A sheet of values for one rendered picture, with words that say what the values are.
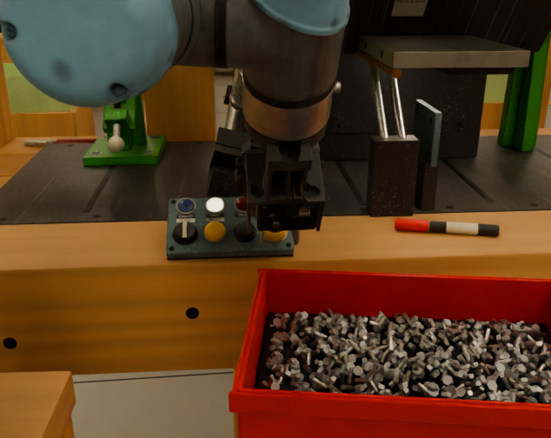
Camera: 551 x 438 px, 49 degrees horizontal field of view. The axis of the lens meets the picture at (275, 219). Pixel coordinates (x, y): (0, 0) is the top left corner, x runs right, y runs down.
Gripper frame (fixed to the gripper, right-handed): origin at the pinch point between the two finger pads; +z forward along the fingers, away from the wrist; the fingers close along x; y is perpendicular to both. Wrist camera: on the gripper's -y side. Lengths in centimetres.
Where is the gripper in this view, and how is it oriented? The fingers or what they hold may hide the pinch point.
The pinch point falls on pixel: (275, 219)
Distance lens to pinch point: 70.3
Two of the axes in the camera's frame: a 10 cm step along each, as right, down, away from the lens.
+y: 0.6, 8.4, -5.4
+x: 10.0, -0.3, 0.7
